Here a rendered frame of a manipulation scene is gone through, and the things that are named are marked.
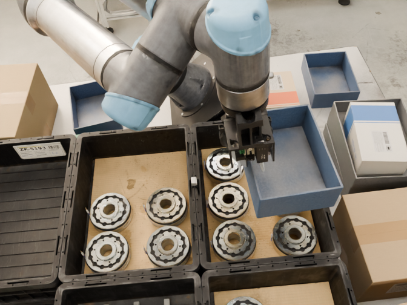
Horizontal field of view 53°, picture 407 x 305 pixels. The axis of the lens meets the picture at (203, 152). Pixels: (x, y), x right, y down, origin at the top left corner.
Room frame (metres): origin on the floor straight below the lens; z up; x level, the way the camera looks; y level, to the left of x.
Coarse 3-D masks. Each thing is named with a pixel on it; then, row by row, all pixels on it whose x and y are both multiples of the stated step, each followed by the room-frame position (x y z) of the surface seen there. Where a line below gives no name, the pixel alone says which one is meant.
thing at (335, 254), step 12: (192, 132) 0.66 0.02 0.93; (192, 144) 0.63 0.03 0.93; (204, 240) 0.36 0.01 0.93; (336, 240) 0.34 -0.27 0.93; (204, 252) 0.33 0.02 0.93; (324, 252) 0.31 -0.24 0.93; (336, 252) 0.31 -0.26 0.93; (204, 264) 0.31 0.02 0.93; (216, 264) 0.31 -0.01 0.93; (228, 264) 0.30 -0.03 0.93; (240, 264) 0.30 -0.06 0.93; (252, 264) 0.30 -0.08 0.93; (264, 264) 0.30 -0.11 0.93
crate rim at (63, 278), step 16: (160, 128) 0.69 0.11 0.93; (176, 128) 0.68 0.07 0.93; (80, 144) 0.66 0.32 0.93; (192, 160) 0.57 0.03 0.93; (192, 176) 0.53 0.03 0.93; (192, 192) 0.48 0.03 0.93; (192, 208) 0.44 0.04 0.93; (192, 224) 0.40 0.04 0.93; (64, 240) 0.39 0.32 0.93; (192, 240) 0.36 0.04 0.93; (64, 256) 0.35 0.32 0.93; (64, 272) 0.32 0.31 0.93; (112, 272) 0.31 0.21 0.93; (128, 272) 0.30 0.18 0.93; (144, 272) 0.30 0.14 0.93; (160, 272) 0.30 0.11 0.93; (176, 272) 0.30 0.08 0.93
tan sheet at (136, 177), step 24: (96, 168) 0.64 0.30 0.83; (120, 168) 0.64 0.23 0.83; (144, 168) 0.63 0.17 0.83; (168, 168) 0.62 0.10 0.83; (96, 192) 0.57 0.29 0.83; (120, 192) 0.56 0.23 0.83; (144, 192) 0.55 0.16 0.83; (144, 216) 0.48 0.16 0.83; (144, 240) 0.42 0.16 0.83; (144, 264) 0.36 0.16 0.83
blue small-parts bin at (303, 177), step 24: (288, 120) 0.54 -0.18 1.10; (312, 120) 0.51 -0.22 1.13; (288, 144) 0.50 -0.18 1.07; (312, 144) 0.48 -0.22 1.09; (288, 168) 0.44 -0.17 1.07; (312, 168) 0.43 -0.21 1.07; (264, 192) 0.39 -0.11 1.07; (288, 192) 0.38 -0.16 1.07; (312, 192) 0.34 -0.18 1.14; (336, 192) 0.35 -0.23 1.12; (264, 216) 0.34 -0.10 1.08
